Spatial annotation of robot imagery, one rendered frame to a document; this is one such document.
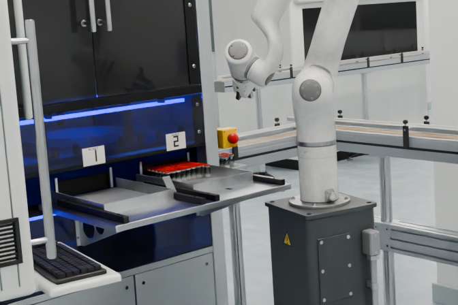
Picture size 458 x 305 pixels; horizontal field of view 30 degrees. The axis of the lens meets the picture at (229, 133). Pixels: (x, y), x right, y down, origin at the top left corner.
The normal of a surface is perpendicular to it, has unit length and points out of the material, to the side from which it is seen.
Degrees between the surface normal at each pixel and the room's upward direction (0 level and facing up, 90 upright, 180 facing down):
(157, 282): 90
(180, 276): 90
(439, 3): 90
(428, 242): 90
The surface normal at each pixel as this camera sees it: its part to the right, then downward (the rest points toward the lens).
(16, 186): 0.53, 0.09
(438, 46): -0.77, 0.14
